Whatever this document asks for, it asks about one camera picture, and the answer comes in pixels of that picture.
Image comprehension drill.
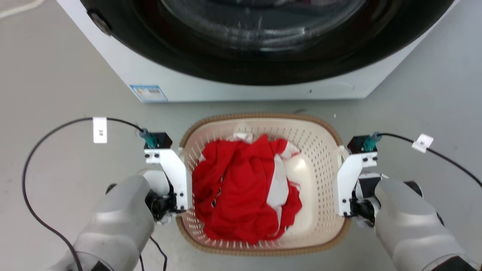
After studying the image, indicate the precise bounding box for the white floor tape line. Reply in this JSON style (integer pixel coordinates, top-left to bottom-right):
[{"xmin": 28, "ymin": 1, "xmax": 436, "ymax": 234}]
[{"xmin": 0, "ymin": 0, "xmax": 46, "ymax": 19}]

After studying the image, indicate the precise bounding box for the black round washer door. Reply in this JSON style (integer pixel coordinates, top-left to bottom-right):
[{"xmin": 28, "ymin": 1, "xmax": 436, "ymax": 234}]
[{"xmin": 80, "ymin": 0, "xmax": 455, "ymax": 86}]

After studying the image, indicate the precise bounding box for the long black camera cable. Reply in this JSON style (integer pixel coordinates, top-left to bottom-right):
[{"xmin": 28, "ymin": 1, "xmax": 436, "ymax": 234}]
[
  {"xmin": 378, "ymin": 132, "xmax": 482, "ymax": 188},
  {"xmin": 22, "ymin": 117, "xmax": 145, "ymax": 271}
]

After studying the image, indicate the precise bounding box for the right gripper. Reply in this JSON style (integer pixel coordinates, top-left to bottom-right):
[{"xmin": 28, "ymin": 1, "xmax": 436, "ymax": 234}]
[{"xmin": 349, "ymin": 173, "xmax": 389, "ymax": 228}]

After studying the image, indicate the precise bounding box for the beige perforated laundry basket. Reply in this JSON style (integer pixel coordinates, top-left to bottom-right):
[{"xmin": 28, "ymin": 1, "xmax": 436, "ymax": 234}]
[{"xmin": 176, "ymin": 113, "xmax": 352, "ymax": 257}]

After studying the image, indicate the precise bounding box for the grey door hinge knob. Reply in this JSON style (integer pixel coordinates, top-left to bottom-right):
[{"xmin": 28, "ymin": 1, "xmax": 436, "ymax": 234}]
[{"xmin": 87, "ymin": 10, "xmax": 113, "ymax": 36}]

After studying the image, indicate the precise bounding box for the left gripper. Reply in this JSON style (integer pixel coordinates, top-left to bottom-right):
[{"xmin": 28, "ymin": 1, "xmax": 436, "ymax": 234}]
[{"xmin": 143, "ymin": 169, "xmax": 178, "ymax": 225}]

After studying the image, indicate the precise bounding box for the white cable tag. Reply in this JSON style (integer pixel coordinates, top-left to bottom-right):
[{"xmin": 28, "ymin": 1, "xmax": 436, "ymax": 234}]
[
  {"xmin": 412, "ymin": 134, "xmax": 434, "ymax": 153},
  {"xmin": 93, "ymin": 117, "xmax": 108, "ymax": 144}
]

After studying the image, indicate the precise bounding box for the white washing machine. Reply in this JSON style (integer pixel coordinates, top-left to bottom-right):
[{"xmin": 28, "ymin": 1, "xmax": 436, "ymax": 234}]
[{"xmin": 56, "ymin": 0, "xmax": 461, "ymax": 103}]

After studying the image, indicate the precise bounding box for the blue white label sticker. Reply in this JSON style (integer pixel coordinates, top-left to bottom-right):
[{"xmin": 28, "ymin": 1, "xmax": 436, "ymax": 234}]
[{"xmin": 130, "ymin": 85, "xmax": 168, "ymax": 103}]

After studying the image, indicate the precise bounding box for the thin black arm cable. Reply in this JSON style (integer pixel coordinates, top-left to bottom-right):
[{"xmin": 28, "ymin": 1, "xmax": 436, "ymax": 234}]
[{"xmin": 139, "ymin": 236, "xmax": 168, "ymax": 271}]

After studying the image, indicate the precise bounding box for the red garment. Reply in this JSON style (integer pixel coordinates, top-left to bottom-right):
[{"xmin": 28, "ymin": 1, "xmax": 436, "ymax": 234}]
[{"xmin": 192, "ymin": 134, "xmax": 303, "ymax": 245}]

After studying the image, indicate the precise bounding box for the teal cable connector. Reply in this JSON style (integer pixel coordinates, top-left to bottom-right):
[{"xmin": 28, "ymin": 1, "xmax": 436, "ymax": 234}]
[
  {"xmin": 139, "ymin": 128, "xmax": 158, "ymax": 149},
  {"xmin": 363, "ymin": 132, "xmax": 383, "ymax": 152}
]

